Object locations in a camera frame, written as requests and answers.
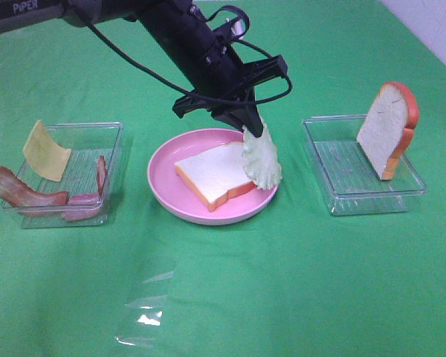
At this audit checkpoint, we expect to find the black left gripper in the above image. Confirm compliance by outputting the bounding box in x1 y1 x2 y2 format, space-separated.
139 1 288 137

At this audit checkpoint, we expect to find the green lettuce leaf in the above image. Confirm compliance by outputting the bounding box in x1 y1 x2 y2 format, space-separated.
242 117 282 190

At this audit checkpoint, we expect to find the bread slice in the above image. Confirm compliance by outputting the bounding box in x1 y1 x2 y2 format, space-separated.
356 81 420 181
174 141 256 212

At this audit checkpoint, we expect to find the pink bacon strip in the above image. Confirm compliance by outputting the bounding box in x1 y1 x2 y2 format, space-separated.
61 155 107 222

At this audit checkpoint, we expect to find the dark bacon strip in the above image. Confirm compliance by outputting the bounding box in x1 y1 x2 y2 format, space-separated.
0 166 68 207

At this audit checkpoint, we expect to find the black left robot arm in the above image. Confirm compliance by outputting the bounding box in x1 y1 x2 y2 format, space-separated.
0 1 288 138

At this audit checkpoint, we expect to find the pink round plate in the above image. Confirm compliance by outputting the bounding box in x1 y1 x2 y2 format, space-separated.
147 128 278 225

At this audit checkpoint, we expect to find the clear right plastic tray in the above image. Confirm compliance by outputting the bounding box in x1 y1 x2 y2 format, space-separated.
301 114 426 216

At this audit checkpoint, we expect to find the clear plastic tray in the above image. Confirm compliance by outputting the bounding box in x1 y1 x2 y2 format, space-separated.
301 114 426 216
1 122 124 228

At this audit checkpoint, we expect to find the green tablecloth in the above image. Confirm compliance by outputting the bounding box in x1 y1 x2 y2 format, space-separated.
0 1 446 356

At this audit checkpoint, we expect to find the clear left plastic tray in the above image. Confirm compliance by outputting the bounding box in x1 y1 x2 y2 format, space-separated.
1 122 124 228

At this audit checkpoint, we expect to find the yellow cheese slice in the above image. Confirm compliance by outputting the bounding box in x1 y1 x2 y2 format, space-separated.
22 120 72 182

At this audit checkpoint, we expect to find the clear plastic film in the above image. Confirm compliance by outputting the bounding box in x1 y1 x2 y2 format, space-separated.
114 268 174 350

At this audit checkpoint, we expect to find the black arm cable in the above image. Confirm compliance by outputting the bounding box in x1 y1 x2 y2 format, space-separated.
85 4 294 106

